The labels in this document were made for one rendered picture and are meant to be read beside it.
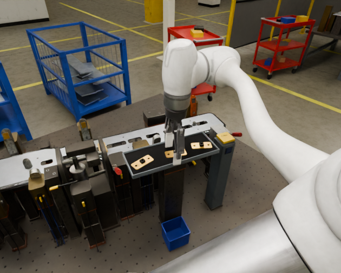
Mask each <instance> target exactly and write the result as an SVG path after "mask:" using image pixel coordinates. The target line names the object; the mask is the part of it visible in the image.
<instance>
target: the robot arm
mask: <svg viewBox="0 0 341 273"><path fill-rule="evenodd" d="M162 82H163V87H164V90H163V104H164V106H165V116H166V121H165V129H166V141H165V148H167V147H172V146H173V135H174V145H175V150H174V151H173V153H174V155H173V165H180V164H181V156H182V154H184V153H185V128H182V119H184V118H185V117H186V115H187V108H188V107H189V104H190V99H191V90H192V88H194V87H195V86H197V85H198V84H200V83H203V82H206V83H207V84H211V85H215V86H218V87H226V86H230V87H232V88H233V89H235V90H236V92H237V94H238V98H239V102H240V106H241V110H242V114H243V117H244V122H245V125H246V128H247V131H248V133H249V135H250V137H251V139H252V140H253V142H254V143H255V145H256V146H257V147H258V148H259V150H260V151H261V153H262V154H263V155H264V156H265V157H266V158H267V159H268V160H269V161H270V162H271V164H272V165H273V166H274V167H275V168H276V169H277V170H278V171H279V172H280V174H281V175H282V176H283V177H284V178H285V179H286V181H287V182H288V183H289V185H288V186H286V187H285V188H284V189H282V190H281V191H280V192H279V193H278V194H277V196H276V198H275V199H274V201H273V206H274V208H272V209H270V210H268V211H267V212H265V213H263V214H261V215H259V216H257V217H255V218H253V219H251V220H249V221H247V222H245V223H243V224H241V225H239V226H238V227H236V228H234V229H232V230H230V231H228V232H226V233H224V234H223V235H221V236H219V237H217V238H215V239H213V240H211V241H209V242H207V243H205V244H203V245H201V246H199V247H197V248H195V249H194V250H192V251H190V252H188V253H186V254H184V255H182V256H180V257H178V258H176V259H174V260H172V261H170V262H168V263H166V264H165V265H163V266H161V267H159V268H157V269H155V270H153V271H151V272H149V273H341V148H340V149H338V150H337V151H335V152H334V153H332V154H331V155H329V154H327V153H325V152H322V151H320V150H318V149H316V148H314V147H311V146H309V145H307V144H305V143H303V142H301V141H299V140H297V139H295V138H293V137H291V136H289V135H288V134H286V133H285V132H283V131H282V130H281V129H280V128H278V127H277V126H276V125H275V123H274V122H273V121H272V119H271V118H270V116H269V114H268V112H267V110H266V108H265V105H264V103H263V101H262V99H261V97H260V95H259V92H258V90H257V88H256V86H255V84H254V83H253V81H252V80H251V78H250V77H249V76H248V75H247V74H246V73H245V72H243V71H242V70H241V69H240V55H239V53H238V52H237V51H236V50H235V49H233V48H231V47H227V46H216V47H209V48H205V49H201V50H199V51H197V50H196V47H195V45H194V43H193V42H192V41H191V40H188V39H185V38H179V39H175V40H172V41H170V42H169V43H168V44H167V46H166V49H165V53H164V56H163V63H162ZM175 131H176V132H175ZM171 132H172V133H171Z"/></svg>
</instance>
